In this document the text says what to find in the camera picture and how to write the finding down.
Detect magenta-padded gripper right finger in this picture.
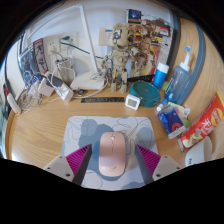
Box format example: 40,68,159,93
133,143,183,186

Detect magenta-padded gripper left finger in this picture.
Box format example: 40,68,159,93
43,143,93,187

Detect pink computer mouse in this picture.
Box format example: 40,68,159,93
98,131,127,178

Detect grey blue-printed mouse pad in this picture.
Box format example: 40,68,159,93
60,115,160,192

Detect blue tissue pack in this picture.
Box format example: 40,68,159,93
156,104,187,140

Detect red chip can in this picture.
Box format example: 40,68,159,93
179,91,224,150

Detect small white desk clock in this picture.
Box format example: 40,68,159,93
124,93,141,111

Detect teal round bowl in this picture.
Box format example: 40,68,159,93
128,80,162,108

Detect white power strip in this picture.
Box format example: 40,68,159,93
49,73,74,102

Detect white red-capped squeeze bottle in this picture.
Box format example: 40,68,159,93
3,83,23,116

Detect white charger block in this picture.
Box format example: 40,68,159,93
28,79,40,98
37,77,55,98

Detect black ruler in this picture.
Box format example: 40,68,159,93
80,96,125,104

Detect blue spray bottle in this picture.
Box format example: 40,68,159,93
163,45,193,106

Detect small blue white-capped container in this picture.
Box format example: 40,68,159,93
152,62,170,90

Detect white desk lamp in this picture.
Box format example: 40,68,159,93
24,3,109,92

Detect blue model kit box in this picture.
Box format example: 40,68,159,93
18,38,49,84

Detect wooden robot figure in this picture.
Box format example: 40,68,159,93
101,21,161,94

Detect printed model box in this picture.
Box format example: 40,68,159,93
126,8,174,68

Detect white cable bundle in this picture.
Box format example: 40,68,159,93
16,71,44,113

